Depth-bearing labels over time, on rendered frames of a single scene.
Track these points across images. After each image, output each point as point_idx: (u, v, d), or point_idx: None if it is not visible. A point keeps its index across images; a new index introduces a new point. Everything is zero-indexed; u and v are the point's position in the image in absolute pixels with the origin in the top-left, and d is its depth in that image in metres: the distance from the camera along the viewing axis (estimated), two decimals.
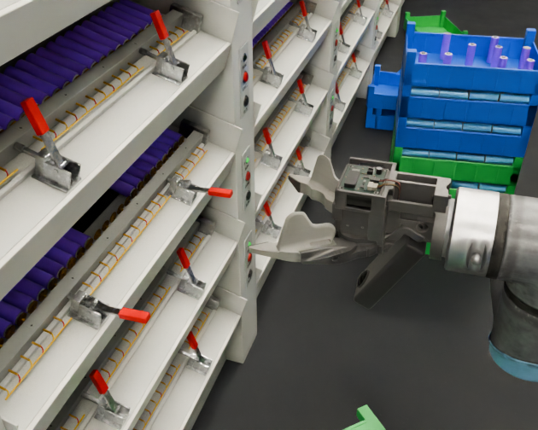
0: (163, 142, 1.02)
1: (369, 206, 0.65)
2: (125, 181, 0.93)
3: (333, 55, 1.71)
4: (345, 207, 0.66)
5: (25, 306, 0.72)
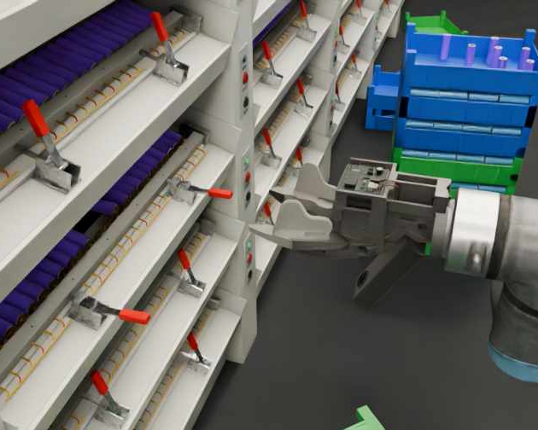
0: (163, 143, 1.02)
1: (369, 206, 0.65)
2: (125, 182, 0.93)
3: (333, 56, 1.71)
4: (345, 207, 0.66)
5: (25, 308, 0.72)
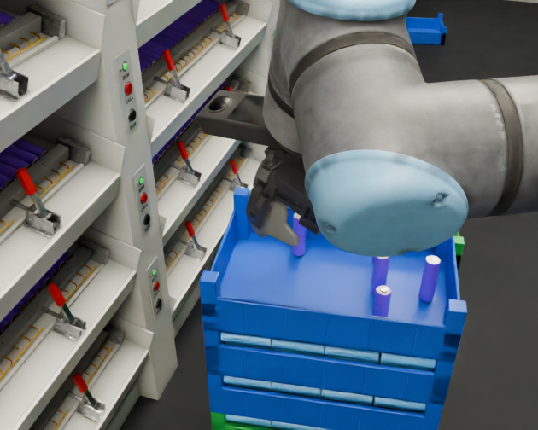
0: None
1: None
2: None
3: (140, 218, 1.04)
4: None
5: None
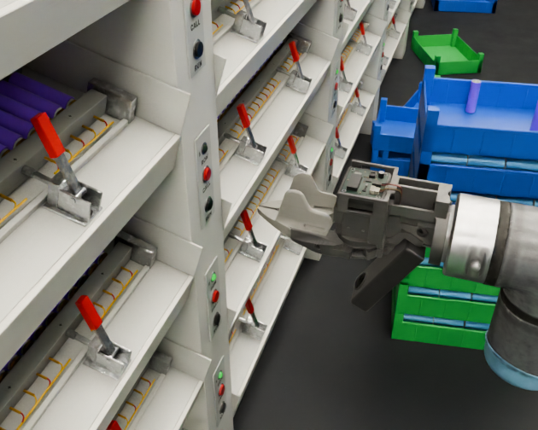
0: None
1: (371, 209, 0.66)
2: None
3: (332, 101, 1.39)
4: (347, 211, 0.66)
5: None
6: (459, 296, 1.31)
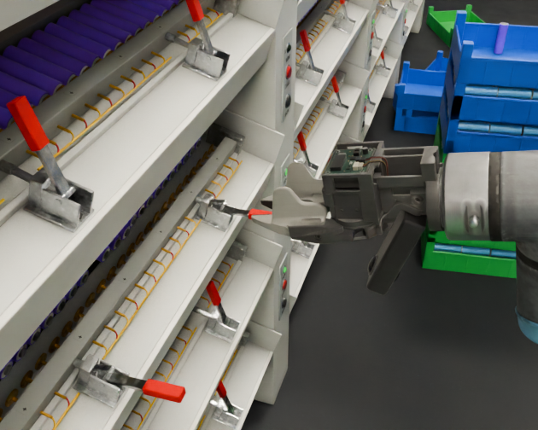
0: None
1: (358, 186, 0.64)
2: None
3: (368, 50, 1.52)
4: (335, 191, 0.65)
5: None
6: None
